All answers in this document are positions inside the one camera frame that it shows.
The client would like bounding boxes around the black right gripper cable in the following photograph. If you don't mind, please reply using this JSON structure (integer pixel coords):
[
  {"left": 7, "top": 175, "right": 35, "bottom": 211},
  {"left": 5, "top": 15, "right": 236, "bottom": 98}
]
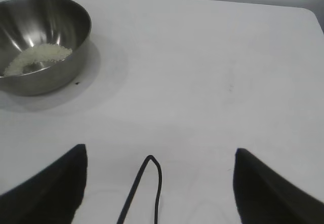
[{"left": 116, "top": 155, "right": 163, "bottom": 224}]

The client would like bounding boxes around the white uncooked rice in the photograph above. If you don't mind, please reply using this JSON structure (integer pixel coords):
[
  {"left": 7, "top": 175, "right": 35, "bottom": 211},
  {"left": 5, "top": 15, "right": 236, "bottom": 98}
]
[{"left": 3, "top": 44, "right": 73, "bottom": 77}]

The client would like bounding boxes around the stainless steel mixing bowl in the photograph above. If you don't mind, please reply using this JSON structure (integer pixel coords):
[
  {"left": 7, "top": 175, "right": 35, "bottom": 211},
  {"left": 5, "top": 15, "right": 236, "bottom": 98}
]
[{"left": 0, "top": 0, "right": 93, "bottom": 97}]

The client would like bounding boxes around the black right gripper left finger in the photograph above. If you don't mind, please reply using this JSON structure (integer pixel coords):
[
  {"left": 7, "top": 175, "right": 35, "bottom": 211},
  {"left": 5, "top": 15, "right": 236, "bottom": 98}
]
[{"left": 0, "top": 143, "right": 88, "bottom": 224}]

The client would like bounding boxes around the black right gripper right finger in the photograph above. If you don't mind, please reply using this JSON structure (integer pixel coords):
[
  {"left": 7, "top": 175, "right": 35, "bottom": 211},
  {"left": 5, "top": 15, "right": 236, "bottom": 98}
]
[{"left": 233, "top": 147, "right": 324, "bottom": 224}]

